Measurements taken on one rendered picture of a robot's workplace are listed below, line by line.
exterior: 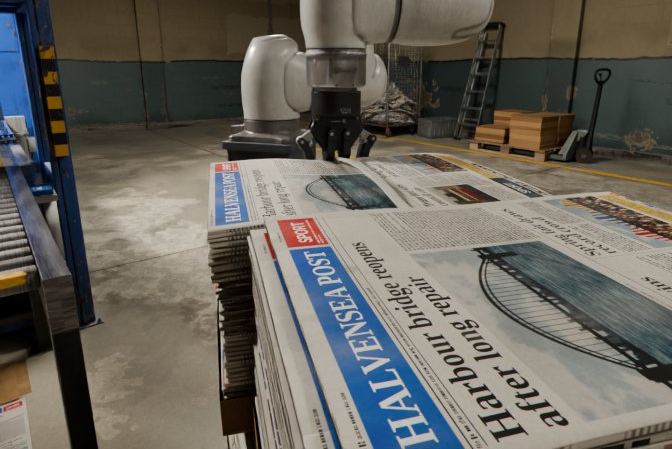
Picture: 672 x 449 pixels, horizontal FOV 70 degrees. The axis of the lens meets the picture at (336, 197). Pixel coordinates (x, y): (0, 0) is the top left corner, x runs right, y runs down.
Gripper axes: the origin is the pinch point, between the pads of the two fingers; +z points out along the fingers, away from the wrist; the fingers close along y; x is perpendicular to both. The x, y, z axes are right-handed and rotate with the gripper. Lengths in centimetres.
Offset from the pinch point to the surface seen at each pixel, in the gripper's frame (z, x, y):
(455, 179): -10.4, -20.5, 9.1
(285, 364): -10, -51, -18
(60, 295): 20, 27, -49
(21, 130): 27, 360, -148
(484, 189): -10.4, -25.6, 9.7
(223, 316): -1.1, -28.9, -20.0
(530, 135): 67, 458, 409
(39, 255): 16, 40, -55
